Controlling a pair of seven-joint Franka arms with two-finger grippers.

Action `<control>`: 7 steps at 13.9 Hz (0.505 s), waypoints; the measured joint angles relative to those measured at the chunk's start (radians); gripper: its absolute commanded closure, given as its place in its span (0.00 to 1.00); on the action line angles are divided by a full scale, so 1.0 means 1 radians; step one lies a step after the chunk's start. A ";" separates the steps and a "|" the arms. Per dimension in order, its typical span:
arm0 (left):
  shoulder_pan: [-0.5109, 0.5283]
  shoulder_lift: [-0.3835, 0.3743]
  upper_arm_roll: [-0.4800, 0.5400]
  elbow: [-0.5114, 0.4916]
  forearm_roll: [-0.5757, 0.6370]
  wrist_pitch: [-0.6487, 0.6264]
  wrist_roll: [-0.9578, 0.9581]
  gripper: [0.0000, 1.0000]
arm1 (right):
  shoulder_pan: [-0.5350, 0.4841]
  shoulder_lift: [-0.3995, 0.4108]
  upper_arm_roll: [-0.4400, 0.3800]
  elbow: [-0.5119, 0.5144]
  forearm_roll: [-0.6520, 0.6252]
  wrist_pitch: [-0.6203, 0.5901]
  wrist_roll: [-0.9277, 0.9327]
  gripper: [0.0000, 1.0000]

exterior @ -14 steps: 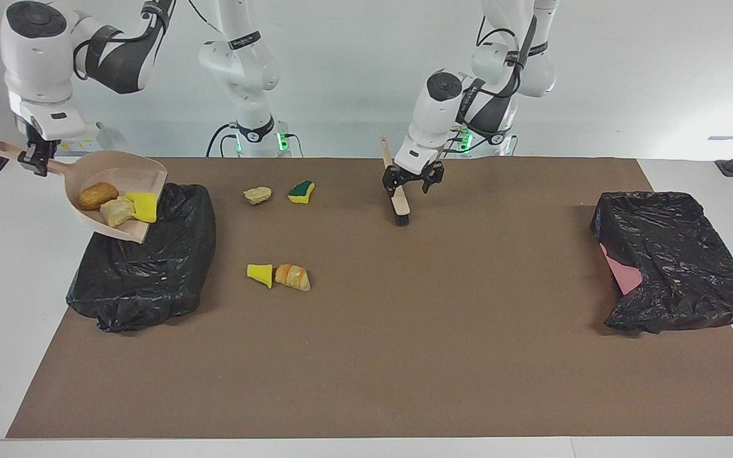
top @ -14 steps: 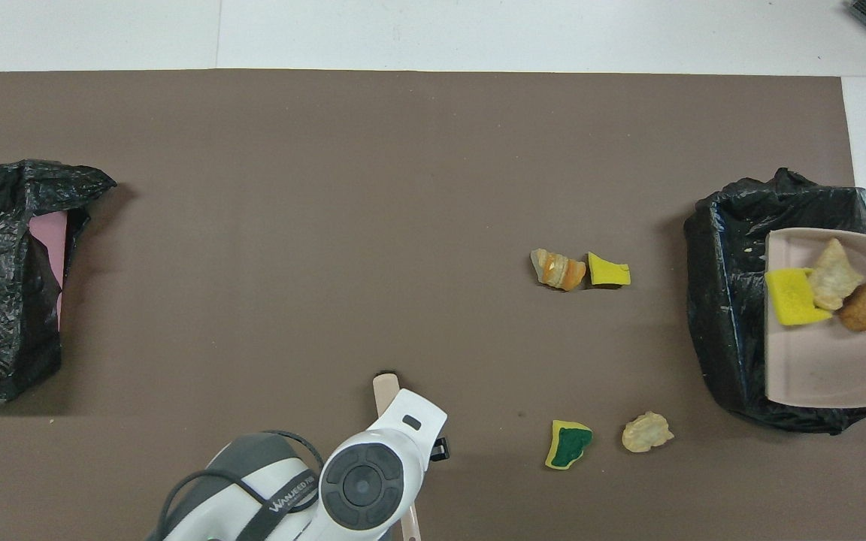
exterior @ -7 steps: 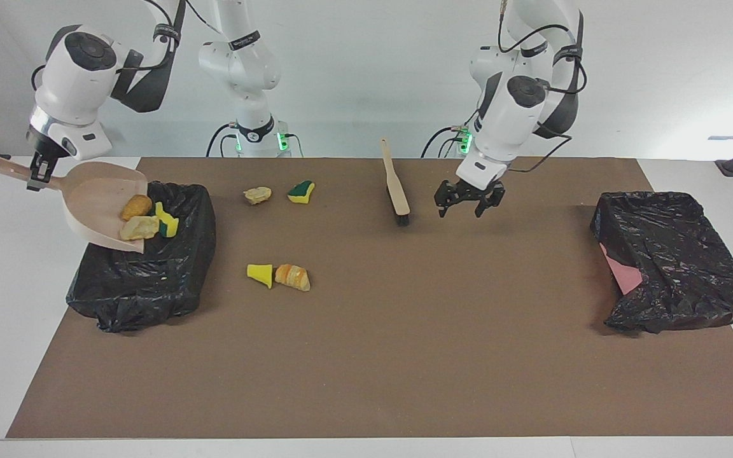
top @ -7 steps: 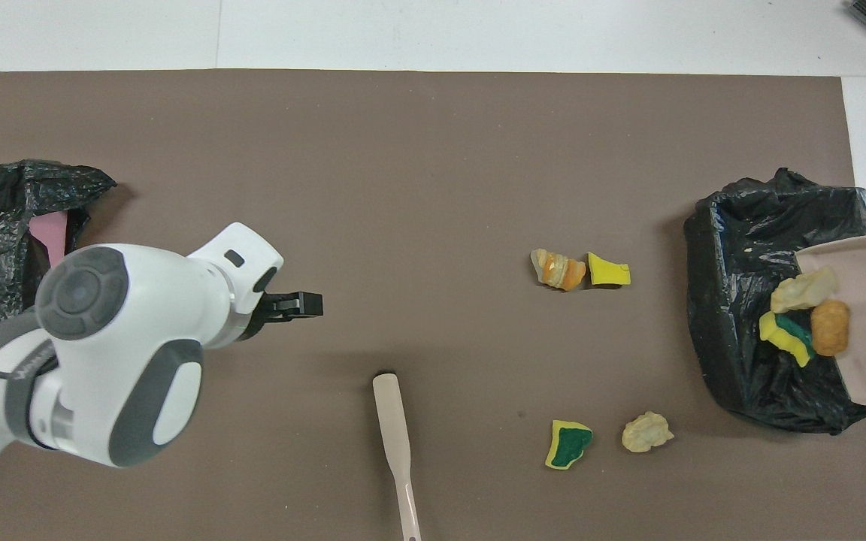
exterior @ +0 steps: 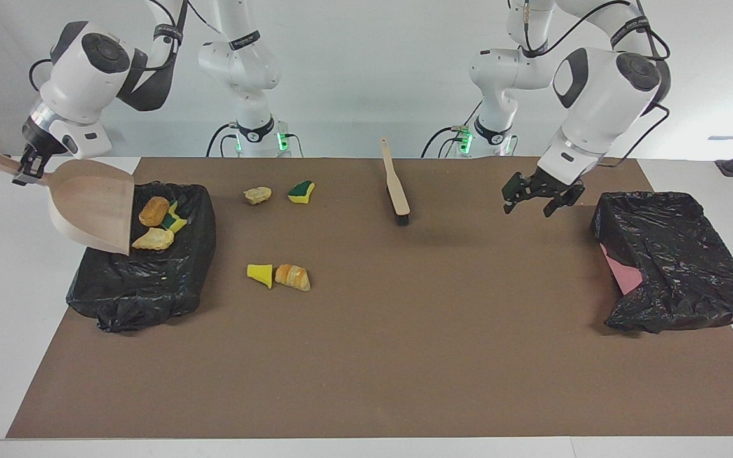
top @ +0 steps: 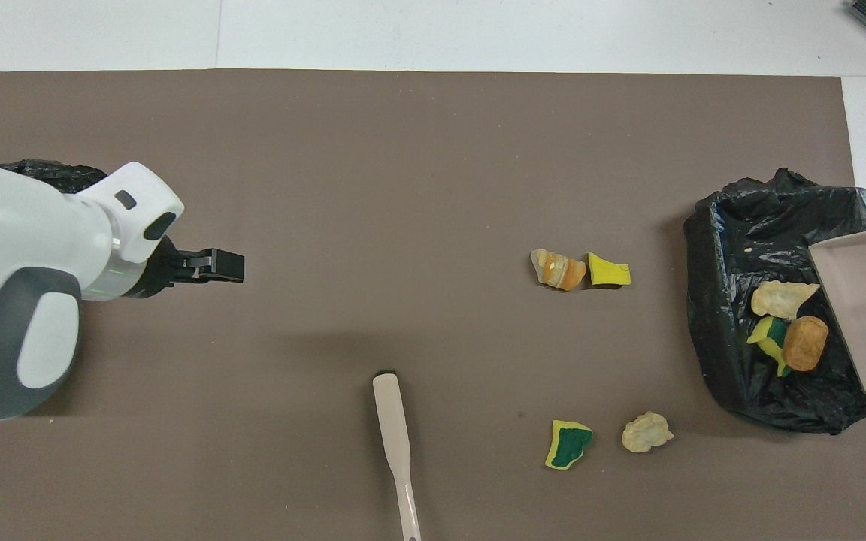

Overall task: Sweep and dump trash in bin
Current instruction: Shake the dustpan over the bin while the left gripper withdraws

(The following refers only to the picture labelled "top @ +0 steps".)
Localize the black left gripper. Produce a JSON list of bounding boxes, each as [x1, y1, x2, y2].
[[129, 234, 246, 300]]

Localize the beige handled hand brush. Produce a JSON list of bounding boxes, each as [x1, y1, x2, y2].
[[372, 372, 422, 541]]

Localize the orange beige striped chunk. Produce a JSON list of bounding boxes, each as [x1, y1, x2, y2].
[[530, 248, 588, 292]]

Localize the plain yellow sponge wedge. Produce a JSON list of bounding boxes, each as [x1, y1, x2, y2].
[[587, 251, 631, 287]]

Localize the cream foam chunk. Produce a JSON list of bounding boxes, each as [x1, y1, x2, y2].
[[750, 280, 821, 319], [622, 410, 675, 454]]

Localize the curved yellow green sponge piece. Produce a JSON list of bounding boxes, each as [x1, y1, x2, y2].
[[746, 316, 793, 378]]

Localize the tan cork-like lump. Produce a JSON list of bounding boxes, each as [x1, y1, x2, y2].
[[783, 316, 830, 373]]

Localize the crumpled black trash bag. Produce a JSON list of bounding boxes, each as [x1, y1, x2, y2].
[[0, 159, 108, 195]]

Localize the black bag lined bin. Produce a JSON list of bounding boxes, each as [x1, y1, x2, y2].
[[683, 167, 866, 435]]

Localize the brown paper table mat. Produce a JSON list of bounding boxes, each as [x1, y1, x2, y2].
[[0, 69, 866, 541]]

